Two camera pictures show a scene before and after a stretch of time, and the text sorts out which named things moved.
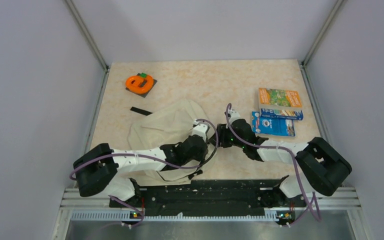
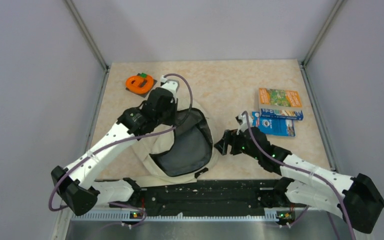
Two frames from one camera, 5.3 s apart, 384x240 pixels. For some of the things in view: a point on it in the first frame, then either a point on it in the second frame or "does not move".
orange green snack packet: x=279 y=99 does not move
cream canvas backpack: x=164 y=127 does not move
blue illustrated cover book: x=292 y=114 does not move
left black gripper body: x=199 y=157 -> x=168 y=117
